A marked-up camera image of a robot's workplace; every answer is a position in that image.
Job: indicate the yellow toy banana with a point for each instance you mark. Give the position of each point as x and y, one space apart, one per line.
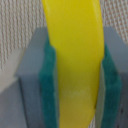
76 32

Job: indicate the white woven placemat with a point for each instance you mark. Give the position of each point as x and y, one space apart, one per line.
19 19

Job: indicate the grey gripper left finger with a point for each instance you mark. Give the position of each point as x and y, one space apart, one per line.
37 74

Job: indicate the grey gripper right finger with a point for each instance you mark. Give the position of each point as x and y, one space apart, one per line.
112 102

